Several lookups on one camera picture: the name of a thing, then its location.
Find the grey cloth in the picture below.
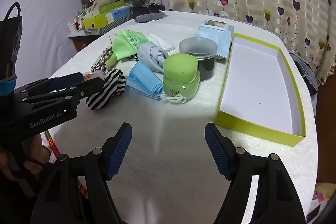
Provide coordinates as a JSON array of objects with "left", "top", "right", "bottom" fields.
[{"left": 289, "top": 49, "right": 319, "bottom": 96}]

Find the blue tissue pack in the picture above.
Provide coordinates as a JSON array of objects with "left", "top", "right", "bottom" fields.
[{"left": 105, "top": 7, "right": 132, "bottom": 24}]

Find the grey sock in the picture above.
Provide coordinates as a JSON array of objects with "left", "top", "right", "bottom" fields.
[{"left": 137, "top": 43, "right": 170, "bottom": 73}]

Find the lime green open box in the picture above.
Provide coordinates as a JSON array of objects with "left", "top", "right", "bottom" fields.
[{"left": 215, "top": 33, "right": 307, "bottom": 147}]

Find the bright green cloth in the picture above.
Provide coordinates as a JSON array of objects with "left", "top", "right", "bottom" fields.
[{"left": 112, "top": 29, "right": 154, "bottom": 60}]

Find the green cosmetic jar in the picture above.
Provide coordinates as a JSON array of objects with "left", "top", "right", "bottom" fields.
[{"left": 163, "top": 53, "right": 201, "bottom": 98}]

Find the grey black headset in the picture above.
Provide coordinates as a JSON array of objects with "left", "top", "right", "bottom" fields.
[{"left": 131, "top": 2, "right": 166, "bottom": 23}]

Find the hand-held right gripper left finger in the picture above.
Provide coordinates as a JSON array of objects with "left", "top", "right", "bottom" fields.
[{"left": 31, "top": 122, "right": 133, "bottom": 224}]

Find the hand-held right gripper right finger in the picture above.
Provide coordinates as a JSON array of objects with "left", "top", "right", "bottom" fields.
[{"left": 204, "top": 122, "right": 306, "bottom": 224}]

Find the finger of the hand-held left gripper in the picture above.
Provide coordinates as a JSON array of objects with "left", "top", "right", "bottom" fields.
[
  {"left": 23, "top": 77, "right": 105, "bottom": 111},
  {"left": 15, "top": 72, "right": 85, "bottom": 98}
]

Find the blue face mask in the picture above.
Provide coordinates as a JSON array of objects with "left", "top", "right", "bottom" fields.
[{"left": 126, "top": 61, "right": 187, "bottom": 104}]

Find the brown wooden cabinet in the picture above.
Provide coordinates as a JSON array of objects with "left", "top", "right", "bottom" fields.
[{"left": 69, "top": 32, "right": 97, "bottom": 52}]

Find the dark jar with frosted lid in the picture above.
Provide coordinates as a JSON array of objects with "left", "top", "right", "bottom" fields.
[{"left": 179, "top": 38, "right": 218, "bottom": 81}]

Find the person's left hand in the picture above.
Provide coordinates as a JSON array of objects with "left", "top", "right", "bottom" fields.
[{"left": 0, "top": 135, "right": 51, "bottom": 181}]

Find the striped cardboard tray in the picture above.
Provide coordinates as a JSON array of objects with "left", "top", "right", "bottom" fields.
[{"left": 83, "top": 15, "right": 133, "bottom": 35}]

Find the flat green white box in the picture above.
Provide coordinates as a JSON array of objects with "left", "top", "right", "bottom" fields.
[{"left": 84, "top": 0, "right": 130, "bottom": 17}]

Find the black white striped sock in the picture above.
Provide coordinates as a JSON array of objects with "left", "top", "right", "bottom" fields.
[{"left": 86, "top": 69, "right": 126, "bottom": 111}]

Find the pink striped cloth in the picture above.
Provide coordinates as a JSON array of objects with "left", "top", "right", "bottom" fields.
[{"left": 43, "top": 131, "right": 87, "bottom": 198}]

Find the light blue wipes packet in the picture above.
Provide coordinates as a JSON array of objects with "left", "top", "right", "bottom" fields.
[{"left": 194, "top": 20, "right": 235, "bottom": 59}]

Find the patterned colourful cloth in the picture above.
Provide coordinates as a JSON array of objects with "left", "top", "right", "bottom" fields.
[{"left": 308, "top": 182, "right": 336, "bottom": 224}]

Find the lime box with round hole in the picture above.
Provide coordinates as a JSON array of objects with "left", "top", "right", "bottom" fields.
[{"left": 83, "top": 13, "right": 111, "bottom": 29}]

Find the beige roll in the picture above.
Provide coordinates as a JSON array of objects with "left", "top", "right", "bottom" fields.
[{"left": 91, "top": 0, "right": 116, "bottom": 13}]

